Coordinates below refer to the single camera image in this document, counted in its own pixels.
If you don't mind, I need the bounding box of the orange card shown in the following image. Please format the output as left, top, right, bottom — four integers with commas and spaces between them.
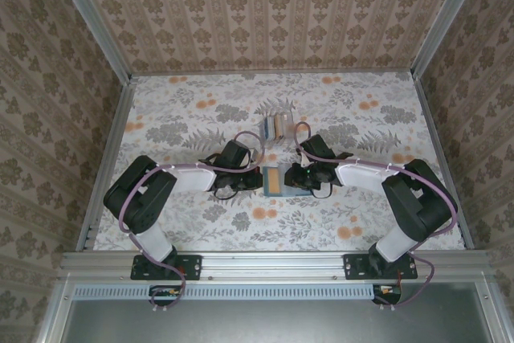
266, 167, 283, 194

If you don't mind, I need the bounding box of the teal card holder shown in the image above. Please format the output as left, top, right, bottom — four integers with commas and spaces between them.
262, 165, 313, 199

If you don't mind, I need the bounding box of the clear plastic card box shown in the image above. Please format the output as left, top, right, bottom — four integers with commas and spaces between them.
258, 111, 295, 148

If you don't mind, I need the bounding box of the aluminium front beam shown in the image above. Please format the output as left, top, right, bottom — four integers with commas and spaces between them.
59, 249, 494, 282

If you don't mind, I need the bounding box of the floral tablecloth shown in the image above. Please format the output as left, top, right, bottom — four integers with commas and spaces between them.
86, 71, 469, 254

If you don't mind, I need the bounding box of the grey metal sheet panel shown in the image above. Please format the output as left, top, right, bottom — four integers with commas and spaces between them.
59, 282, 493, 343

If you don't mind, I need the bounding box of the small black electronics board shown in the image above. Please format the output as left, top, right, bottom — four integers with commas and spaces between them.
149, 284, 182, 307
372, 283, 403, 306

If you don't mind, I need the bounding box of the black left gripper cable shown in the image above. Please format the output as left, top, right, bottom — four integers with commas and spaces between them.
212, 186, 244, 201

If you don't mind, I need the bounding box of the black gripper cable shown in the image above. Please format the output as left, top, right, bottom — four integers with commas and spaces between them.
212, 186, 244, 201
311, 181, 335, 199

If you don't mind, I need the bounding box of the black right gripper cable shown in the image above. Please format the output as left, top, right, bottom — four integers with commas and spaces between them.
311, 181, 335, 199

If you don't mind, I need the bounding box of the aluminium rear rail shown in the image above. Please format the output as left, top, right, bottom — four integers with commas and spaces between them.
130, 70, 415, 78

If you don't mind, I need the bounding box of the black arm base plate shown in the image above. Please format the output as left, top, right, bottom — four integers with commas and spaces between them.
130, 253, 202, 282
344, 253, 418, 281

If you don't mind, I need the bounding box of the slotted grey cable duct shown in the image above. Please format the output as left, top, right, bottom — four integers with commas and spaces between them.
74, 283, 377, 300

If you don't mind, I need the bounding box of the aluminium side rail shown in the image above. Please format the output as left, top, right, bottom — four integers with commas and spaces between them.
412, 76, 478, 251
75, 76, 138, 255

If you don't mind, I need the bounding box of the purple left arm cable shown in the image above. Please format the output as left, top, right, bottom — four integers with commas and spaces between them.
119, 130, 265, 315

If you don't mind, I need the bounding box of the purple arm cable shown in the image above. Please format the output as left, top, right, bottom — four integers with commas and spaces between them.
119, 130, 265, 315
294, 120, 459, 312

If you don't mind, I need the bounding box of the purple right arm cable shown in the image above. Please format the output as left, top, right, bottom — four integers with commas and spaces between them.
294, 120, 459, 312

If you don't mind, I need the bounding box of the aluminium corner post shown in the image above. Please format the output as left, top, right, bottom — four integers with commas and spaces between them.
409, 0, 499, 81
47, 0, 133, 81

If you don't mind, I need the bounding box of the aluminium frame leg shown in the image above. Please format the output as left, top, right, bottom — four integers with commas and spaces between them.
35, 278, 71, 343
475, 274, 514, 343

